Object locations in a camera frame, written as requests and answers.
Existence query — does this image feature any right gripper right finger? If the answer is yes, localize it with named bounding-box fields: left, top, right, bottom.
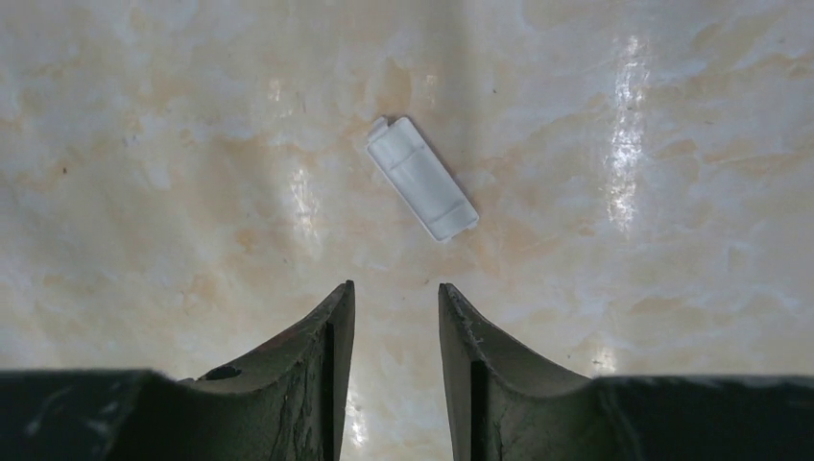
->
left=439, top=283, right=813, bottom=460

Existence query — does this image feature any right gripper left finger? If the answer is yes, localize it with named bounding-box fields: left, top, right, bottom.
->
left=1, top=281, right=355, bottom=460

